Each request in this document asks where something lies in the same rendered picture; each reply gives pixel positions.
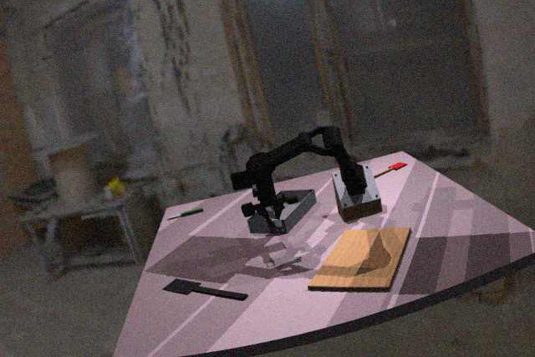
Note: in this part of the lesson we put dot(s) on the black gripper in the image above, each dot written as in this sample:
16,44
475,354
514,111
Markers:
267,198

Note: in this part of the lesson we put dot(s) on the red spatula with wooden handle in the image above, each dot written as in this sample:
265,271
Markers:
393,167

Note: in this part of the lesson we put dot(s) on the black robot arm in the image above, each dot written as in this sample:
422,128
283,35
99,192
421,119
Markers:
260,166

